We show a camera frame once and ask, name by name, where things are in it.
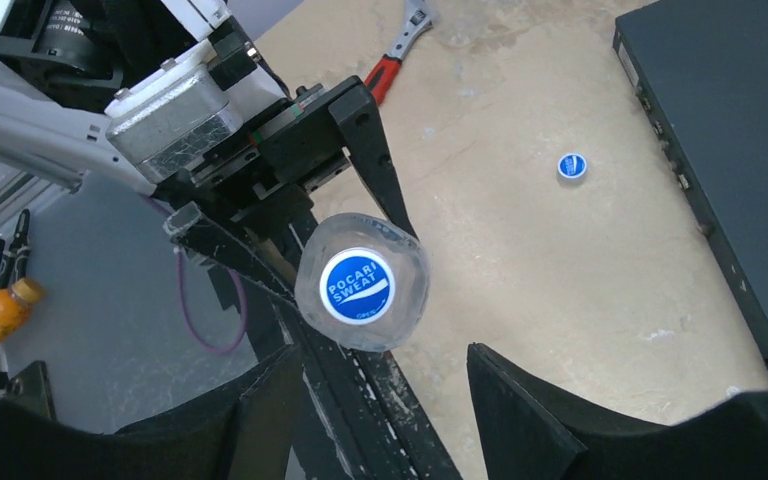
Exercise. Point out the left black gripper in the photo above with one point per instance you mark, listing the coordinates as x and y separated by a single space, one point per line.
265 174

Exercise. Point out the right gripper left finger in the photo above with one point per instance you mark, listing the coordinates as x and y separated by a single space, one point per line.
242 429

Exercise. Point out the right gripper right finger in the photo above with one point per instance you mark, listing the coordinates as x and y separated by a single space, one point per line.
532 429

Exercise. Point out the clear plastic bottle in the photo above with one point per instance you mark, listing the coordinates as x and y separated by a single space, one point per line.
406 256

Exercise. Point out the blue white bottle cap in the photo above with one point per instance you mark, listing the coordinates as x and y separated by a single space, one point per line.
571 168
357 286

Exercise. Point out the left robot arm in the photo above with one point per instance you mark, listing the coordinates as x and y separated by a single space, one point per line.
197 110

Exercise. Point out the black flat electronics box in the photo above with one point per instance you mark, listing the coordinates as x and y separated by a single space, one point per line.
700 72

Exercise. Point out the red handled adjustable wrench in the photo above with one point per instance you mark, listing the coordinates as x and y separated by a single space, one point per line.
419 17

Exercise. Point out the black handled pliers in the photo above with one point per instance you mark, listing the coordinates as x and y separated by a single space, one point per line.
14 256

